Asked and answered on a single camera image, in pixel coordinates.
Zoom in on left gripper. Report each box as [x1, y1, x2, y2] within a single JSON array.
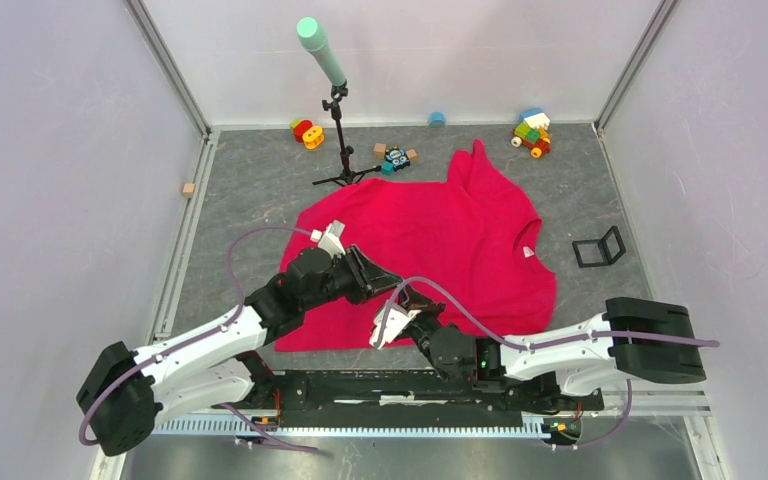
[[302, 244, 403, 312]]

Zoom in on red t-shirt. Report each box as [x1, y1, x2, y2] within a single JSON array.
[[296, 140, 557, 335]]

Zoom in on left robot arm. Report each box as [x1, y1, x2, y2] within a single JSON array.
[[76, 245, 402, 457]]

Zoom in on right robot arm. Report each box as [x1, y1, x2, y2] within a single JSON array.
[[374, 297, 717, 408]]

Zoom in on black brooch stand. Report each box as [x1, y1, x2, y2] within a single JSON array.
[[571, 225, 627, 269]]

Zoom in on blue robot toy blocks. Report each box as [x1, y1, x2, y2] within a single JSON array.
[[373, 143, 418, 176]]

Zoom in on red yellow toy wheels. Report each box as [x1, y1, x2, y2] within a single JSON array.
[[290, 119, 325, 150]]

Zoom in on blue dome block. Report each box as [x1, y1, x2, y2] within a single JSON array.
[[427, 111, 447, 128]]

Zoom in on colourful toy block car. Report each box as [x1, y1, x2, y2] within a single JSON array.
[[509, 108, 552, 159]]

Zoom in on green microphone on tripod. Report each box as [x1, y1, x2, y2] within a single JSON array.
[[296, 16, 381, 187]]

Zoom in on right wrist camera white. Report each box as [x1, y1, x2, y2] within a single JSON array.
[[369, 306, 421, 349]]

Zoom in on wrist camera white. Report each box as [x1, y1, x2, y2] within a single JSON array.
[[310, 220, 346, 258], [369, 306, 421, 349]]

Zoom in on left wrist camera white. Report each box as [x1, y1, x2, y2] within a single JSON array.
[[310, 220, 346, 258]]

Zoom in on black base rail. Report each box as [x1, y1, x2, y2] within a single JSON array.
[[233, 370, 605, 428]]

